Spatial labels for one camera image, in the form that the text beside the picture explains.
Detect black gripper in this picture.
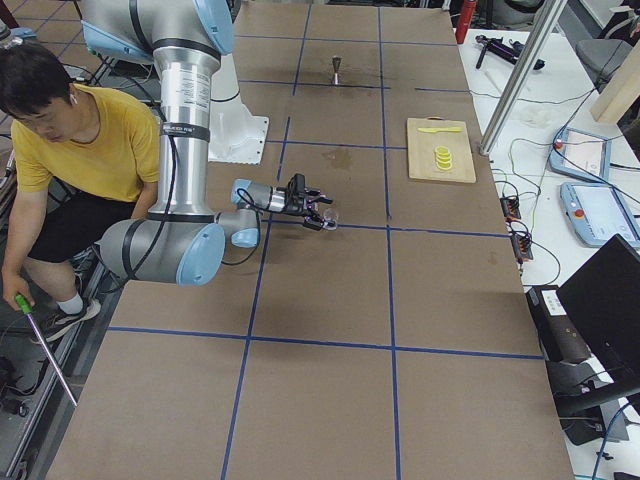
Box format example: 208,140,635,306
284,173,333,231

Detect small glass beaker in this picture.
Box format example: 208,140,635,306
322,208,339,231

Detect steel jigger measuring cup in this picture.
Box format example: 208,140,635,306
331,56,342,86

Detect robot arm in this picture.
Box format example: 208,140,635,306
83,1,337,285

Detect bamboo cutting board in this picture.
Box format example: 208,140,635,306
406,118,476,184

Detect yellow plastic knife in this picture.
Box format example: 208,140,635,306
417,126,463,134

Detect person in yellow shirt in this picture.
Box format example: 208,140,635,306
1,39,160,342

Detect red cylinder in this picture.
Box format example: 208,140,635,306
455,0,477,45

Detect far teach pendant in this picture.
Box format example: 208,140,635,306
548,127,612,182

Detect teach pendant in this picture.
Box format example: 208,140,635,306
548,127,612,182
560,182,639,249

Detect black desktop box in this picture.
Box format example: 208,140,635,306
526,285,591,365

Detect near teach pendant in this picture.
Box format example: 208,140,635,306
560,182,639,249

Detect black monitor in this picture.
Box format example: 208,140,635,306
557,234,639,375

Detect grey office chair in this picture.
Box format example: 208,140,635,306
575,1,639,92

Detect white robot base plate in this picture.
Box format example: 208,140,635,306
208,115,269,165

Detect black handled tool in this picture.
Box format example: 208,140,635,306
475,35,525,69

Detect green handled screwdriver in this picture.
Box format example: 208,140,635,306
15,293,78,408

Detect aluminium frame post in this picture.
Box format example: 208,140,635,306
479,0,568,156

